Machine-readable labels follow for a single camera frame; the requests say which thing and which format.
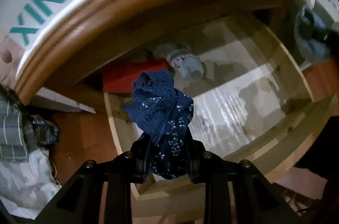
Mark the floral beige bed sheet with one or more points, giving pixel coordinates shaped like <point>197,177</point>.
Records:
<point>10,56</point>

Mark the white patterned plastic bag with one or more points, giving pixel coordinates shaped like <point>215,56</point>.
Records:
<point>26,188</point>

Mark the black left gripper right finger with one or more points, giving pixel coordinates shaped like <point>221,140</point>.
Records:
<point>194,155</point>

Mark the red folded garment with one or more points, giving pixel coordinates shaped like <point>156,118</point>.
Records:
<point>119,78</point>

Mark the wooden drawer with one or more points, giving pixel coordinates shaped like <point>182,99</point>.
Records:
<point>273,153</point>

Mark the dark blue crumpled wrapper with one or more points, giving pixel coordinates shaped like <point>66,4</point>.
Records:
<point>46,132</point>

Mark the navy blue lace underwear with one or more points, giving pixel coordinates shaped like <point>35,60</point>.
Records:
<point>164,113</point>

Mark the grey plaid cloth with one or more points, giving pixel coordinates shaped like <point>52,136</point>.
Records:
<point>16,135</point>

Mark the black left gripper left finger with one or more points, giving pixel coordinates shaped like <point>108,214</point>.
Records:
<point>141,153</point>

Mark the wooden nightstand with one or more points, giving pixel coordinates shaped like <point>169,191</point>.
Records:
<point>140,29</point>

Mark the white cardboard panel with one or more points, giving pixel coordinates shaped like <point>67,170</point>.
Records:
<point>49,99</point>

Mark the light grey white underwear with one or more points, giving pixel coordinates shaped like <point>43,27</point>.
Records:
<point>309,33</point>

